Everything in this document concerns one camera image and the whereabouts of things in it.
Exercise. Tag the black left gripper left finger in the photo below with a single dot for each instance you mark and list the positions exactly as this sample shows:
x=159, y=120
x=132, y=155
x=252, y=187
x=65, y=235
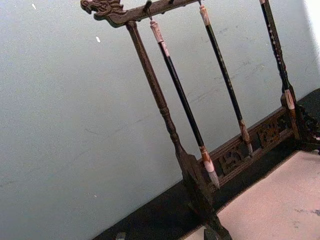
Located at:
x=121, y=236

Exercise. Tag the black brush with white specks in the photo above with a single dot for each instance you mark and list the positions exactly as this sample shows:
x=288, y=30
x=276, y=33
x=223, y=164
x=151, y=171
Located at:
x=275, y=50

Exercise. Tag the black brush with brown ferrule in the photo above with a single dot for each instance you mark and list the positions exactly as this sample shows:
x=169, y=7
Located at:
x=225, y=75

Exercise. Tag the dark carved wooden brush rack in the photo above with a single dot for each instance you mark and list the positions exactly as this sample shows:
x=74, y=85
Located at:
x=147, y=65

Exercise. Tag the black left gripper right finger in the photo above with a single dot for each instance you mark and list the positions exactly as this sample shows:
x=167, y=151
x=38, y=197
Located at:
x=210, y=235

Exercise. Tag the pale pink felt mat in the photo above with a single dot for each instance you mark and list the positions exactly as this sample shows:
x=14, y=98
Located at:
x=275, y=200

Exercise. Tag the black brush with pale tip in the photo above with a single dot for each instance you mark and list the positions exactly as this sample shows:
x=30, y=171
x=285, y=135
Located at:
x=183, y=100

